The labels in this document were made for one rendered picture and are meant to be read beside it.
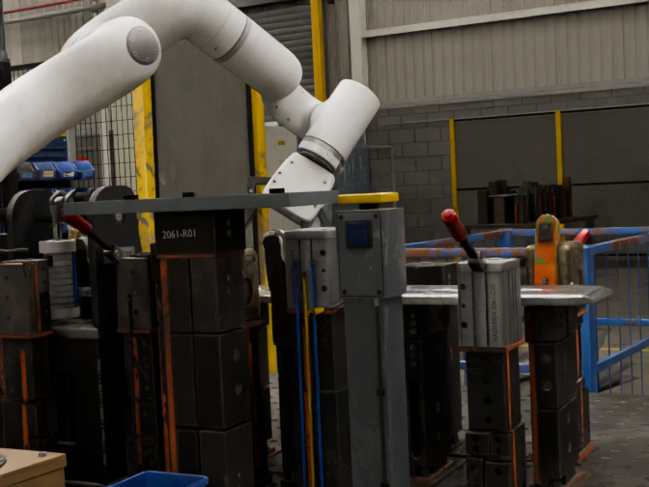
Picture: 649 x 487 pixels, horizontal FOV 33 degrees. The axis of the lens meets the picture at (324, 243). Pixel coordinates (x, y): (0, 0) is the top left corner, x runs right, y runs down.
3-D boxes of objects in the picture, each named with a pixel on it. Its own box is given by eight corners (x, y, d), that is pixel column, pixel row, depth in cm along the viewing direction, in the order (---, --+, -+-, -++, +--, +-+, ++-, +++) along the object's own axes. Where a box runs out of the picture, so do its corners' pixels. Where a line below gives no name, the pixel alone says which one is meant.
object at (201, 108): (160, 459, 478) (135, 3, 468) (136, 456, 485) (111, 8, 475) (289, 412, 567) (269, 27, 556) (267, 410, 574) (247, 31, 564)
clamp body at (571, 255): (602, 448, 187) (595, 239, 185) (581, 470, 174) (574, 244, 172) (542, 444, 192) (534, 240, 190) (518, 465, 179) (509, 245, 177)
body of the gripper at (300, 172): (340, 181, 193) (307, 233, 191) (292, 152, 194) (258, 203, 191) (344, 169, 186) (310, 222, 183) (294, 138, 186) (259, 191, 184)
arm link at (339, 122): (293, 135, 192) (321, 136, 185) (330, 76, 196) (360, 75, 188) (324, 163, 197) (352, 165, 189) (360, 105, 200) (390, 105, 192)
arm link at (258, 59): (184, 62, 187) (310, 154, 202) (228, 58, 173) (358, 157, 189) (210, 18, 188) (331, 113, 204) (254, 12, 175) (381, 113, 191)
